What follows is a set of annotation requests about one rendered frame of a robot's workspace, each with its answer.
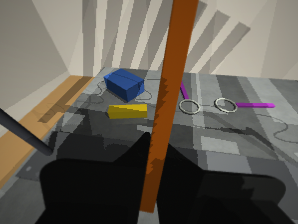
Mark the yellow rectangular block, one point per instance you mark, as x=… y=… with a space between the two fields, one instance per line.
x=127 y=111

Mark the orange long bar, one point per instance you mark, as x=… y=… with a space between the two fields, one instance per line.
x=178 y=39

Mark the blue box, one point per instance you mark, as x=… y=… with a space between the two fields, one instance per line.
x=124 y=84

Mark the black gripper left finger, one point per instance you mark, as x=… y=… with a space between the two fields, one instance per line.
x=98 y=182

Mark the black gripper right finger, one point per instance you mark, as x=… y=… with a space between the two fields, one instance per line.
x=185 y=187

